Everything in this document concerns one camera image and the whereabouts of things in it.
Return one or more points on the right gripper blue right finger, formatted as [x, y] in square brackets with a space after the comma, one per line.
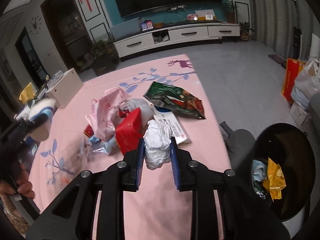
[175, 163]

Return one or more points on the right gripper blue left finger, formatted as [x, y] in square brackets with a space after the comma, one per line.
[140, 153]

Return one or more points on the white blue medicine box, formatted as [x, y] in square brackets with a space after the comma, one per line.
[175, 127]

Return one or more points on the white plastic bag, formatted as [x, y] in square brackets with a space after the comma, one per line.
[157, 141]
[306, 84]

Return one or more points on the red foil snack bag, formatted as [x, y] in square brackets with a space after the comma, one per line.
[129, 131]

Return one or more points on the light blue wrapper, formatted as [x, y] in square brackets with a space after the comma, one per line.
[93, 146]

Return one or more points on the green snack bag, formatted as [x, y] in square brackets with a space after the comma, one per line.
[175, 99]

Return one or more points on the pink patterned plastic bag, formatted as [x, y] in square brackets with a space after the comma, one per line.
[104, 113]

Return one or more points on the black round trash bin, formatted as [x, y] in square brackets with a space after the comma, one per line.
[290, 148]

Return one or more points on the person left hand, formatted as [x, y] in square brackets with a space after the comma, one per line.
[24, 186]

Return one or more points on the pink floral tablecloth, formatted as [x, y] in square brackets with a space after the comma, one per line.
[157, 210]

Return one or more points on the small red packet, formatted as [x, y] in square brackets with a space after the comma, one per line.
[88, 132]

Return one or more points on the white cardboard box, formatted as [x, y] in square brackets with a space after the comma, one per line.
[65, 89]

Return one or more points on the yellow snack wrapper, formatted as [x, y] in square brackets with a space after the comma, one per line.
[274, 182]

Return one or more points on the potted plant left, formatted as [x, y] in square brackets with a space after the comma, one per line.
[105, 57]

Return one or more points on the white tv cabinet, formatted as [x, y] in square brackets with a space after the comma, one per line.
[174, 35]

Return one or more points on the clear storage box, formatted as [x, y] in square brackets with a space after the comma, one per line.
[126, 28]

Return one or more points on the potted plant right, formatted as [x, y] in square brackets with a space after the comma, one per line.
[245, 30]

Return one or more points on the red orange shopping bag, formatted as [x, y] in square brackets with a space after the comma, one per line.
[293, 68]

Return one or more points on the tall potted plant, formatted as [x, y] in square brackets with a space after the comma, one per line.
[230, 10]

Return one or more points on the wall clock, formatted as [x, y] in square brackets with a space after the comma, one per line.
[35, 25]

